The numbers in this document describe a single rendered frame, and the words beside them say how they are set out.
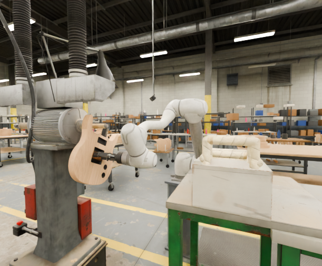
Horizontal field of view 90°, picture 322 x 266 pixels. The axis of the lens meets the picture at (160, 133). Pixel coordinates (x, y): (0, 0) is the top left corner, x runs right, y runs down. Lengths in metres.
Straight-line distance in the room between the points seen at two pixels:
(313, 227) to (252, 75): 11.78
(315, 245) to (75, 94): 1.20
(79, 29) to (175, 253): 1.28
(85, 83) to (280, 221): 1.06
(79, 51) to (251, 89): 11.50
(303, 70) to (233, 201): 12.41
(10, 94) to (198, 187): 1.43
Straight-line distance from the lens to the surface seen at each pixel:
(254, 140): 0.65
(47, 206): 1.49
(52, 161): 1.35
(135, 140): 0.82
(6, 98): 1.66
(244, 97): 12.03
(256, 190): 0.68
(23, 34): 1.68
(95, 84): 0.97
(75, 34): 1.22
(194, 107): 1.22
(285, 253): 0.83
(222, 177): 0.66
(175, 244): 0.85
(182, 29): 6.06
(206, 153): 0.66
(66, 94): 1.13
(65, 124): 1.20
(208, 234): 2.25
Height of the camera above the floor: 1.26
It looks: 3 degrees down
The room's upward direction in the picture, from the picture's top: straight up
